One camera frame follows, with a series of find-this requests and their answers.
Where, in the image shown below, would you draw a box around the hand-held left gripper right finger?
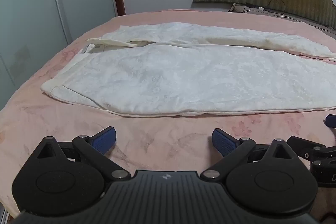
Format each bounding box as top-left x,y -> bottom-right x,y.
201,128 -> 309,181

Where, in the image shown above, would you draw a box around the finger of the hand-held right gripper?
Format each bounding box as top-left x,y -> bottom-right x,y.
287,136 -> 336,161
325,114 -> 336,128

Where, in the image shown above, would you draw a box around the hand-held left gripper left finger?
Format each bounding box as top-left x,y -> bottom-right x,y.
26,126 -> 132,181

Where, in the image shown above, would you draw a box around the white pants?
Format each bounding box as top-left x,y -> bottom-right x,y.
40,22 -> 336,117

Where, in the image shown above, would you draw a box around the pink blanket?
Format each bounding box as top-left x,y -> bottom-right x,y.
0,9 -> 336,224

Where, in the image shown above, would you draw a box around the brown bedding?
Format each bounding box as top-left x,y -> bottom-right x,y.
228,3 -> 336,36

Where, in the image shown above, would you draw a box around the white wardrobe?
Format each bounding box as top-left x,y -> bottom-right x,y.
0,0 -> 118,111

